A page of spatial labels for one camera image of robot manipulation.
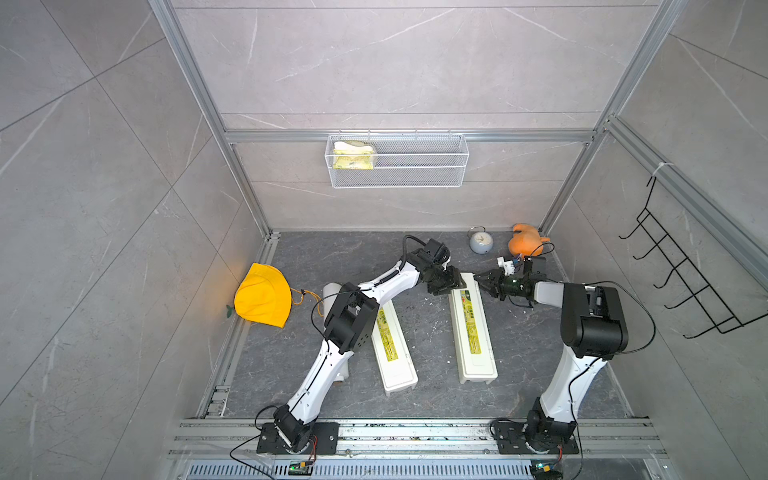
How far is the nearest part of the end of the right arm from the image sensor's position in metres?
0.80

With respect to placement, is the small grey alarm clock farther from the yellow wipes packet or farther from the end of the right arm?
the yellow wipes packet

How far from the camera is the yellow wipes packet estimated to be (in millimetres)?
875

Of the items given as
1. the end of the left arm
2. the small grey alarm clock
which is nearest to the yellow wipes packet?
the end of the left arm

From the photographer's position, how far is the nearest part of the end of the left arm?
33.4 inches

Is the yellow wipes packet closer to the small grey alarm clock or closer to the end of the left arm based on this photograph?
the end of the left arm

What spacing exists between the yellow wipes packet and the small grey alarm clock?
20.2 inches

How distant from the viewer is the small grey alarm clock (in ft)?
3.73
